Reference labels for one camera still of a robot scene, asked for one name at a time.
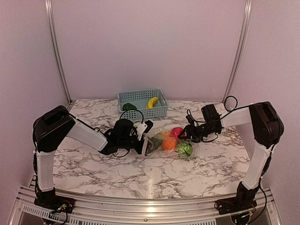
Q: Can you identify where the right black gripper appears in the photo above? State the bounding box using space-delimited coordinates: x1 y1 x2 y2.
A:
178 122 218 143

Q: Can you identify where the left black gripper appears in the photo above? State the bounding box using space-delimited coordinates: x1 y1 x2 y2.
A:
119 135 159 157

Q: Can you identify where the red fake apple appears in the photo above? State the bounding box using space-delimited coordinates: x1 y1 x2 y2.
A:
171 127 183 138

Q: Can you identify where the clear zip top bag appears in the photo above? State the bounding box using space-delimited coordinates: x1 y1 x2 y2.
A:
142 127 194 159

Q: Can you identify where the orange fake orange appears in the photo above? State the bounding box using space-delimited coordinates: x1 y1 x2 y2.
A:
162 137 177 150

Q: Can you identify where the green orange fake mango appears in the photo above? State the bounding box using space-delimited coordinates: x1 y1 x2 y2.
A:
150 131 171 147

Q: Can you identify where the green fake cabbage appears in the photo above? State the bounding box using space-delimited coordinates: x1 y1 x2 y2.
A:
122 103 137 111

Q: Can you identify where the yellow fake banana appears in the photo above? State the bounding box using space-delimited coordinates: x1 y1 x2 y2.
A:
146 97 159 109

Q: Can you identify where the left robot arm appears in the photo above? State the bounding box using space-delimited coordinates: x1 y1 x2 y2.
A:
32 105 153 209

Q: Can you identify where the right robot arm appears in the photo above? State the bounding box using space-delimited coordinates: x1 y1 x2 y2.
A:
178 101 284 210

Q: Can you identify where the light blue plastic basket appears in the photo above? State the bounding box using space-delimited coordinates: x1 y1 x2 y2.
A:
118 89 169 120

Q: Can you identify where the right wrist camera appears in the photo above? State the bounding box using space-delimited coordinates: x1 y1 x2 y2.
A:
186 109 198 127

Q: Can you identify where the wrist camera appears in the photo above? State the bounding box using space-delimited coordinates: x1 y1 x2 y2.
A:
186 109 198 127
136 120 153 141

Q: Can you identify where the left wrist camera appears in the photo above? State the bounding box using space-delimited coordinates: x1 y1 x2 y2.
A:
136 120 153 141

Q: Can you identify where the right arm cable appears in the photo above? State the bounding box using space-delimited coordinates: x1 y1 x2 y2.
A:
187 95 274 143

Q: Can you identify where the front aluminium rail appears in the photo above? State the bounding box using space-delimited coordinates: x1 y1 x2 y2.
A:
14 185 282 225

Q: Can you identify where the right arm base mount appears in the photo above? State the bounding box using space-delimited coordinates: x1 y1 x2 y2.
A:
214 182 259 215

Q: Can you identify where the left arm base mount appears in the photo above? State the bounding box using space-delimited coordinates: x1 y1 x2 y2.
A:
34 186 75 213

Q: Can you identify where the right aluminium frame post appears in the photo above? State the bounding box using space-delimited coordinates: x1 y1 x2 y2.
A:
222 0 253 103

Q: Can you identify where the aluminium frame post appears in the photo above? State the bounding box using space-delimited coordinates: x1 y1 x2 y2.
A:
45 0 72 105
222 0 253 103

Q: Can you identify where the left aluminium frame post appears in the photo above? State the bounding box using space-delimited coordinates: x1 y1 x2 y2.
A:
45 0 72 105

